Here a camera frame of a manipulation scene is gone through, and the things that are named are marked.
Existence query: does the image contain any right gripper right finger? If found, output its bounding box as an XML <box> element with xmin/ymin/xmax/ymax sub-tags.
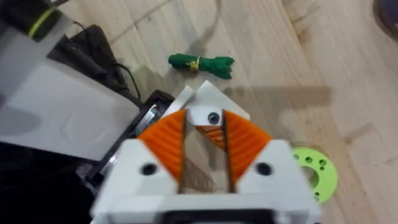
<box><xmin>223</xmin><ymin>110</ymin><xmax>309</xmax><ymax>200</ymax></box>

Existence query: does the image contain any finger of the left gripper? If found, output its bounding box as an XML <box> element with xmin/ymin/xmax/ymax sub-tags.
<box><xmin>186</xmin><ymin>80</ymin><xmax>251</xmax><ymax>151</ymax></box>

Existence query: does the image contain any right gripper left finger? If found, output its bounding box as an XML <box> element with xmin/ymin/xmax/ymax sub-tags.
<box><xmin>98</xmin><ymin>108</ymin><xmax>187</xmax><ymax>200</ymax></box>

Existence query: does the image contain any green toy vegetable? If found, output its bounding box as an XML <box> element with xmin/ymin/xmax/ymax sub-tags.
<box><xmin>167</xmin><ymin>52</ymin><xmax>236</xmax><ymax>80</ymax></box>

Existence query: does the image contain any round bucket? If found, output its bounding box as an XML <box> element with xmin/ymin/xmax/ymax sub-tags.
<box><xmin>372</xmin><ymin>0</ymin><xmax>398</xmax><ymax>35</ymax></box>

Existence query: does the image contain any green disc with holes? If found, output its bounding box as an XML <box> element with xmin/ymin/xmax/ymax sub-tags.
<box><xmin>291</xmin><ymin>146</ymin><xmax>339</xmax><ymax>205</ymax></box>

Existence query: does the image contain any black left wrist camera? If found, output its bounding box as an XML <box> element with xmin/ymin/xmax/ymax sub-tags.
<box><xmin>46</xmin><ymin>24</ymin><xmax>142</xmax><ymax>108</ymax></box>

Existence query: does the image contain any black cable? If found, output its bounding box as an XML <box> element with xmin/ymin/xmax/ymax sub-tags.
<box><xmin>113</xmin><ymin>62</ymin><xmax>142</xmax><ymax>102</ymax></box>

